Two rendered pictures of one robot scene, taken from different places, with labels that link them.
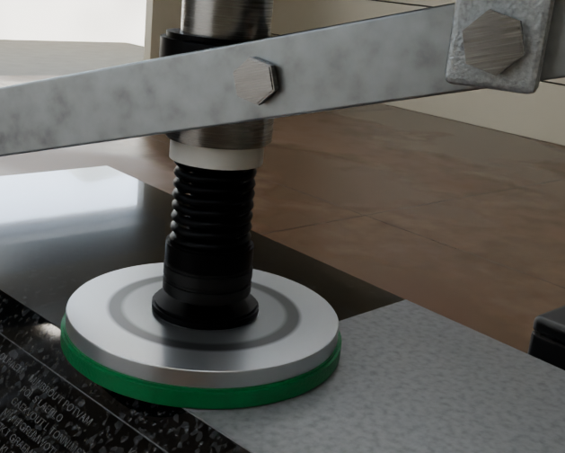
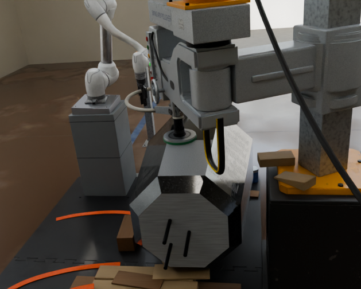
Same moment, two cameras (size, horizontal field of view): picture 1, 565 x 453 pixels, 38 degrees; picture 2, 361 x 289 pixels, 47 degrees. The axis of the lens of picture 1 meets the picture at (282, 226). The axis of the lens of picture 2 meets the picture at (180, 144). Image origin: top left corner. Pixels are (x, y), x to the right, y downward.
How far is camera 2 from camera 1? 2.27 m
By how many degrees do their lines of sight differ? 51
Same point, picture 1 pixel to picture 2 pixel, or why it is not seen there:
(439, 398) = (190, 148)
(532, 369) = not seen: hidden behind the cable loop
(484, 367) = (202, 148)
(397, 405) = (184, 148)
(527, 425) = (192, 152)
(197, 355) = (169, 138)
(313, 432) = (173, 148)
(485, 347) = not seen: hidden behind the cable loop
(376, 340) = (197, 143)
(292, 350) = (178, 140)
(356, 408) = (180, 147)
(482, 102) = not seen: outside the picture
